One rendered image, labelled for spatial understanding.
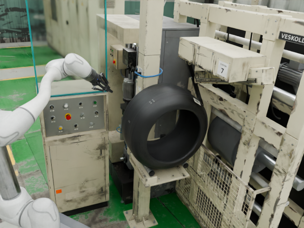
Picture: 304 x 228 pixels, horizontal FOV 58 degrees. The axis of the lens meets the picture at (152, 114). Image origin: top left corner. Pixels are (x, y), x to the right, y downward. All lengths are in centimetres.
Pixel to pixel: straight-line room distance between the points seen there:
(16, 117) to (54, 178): 138
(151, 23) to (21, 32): 906
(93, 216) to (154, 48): 177
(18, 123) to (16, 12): 947
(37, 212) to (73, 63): 83
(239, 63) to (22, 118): 115
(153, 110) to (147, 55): 46
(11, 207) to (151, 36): 136
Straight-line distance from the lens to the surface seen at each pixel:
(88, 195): 287
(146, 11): 196
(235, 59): 161
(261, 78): 164
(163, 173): 218
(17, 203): 175
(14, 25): 1077
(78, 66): 165
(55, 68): 173
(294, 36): 173
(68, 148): 251
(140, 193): 262
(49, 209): 167
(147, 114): 173
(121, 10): 549
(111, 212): 299
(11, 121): 135
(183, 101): 179
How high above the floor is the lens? 213
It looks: 25 degrees down
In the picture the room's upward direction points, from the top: 4 degrees clockwise
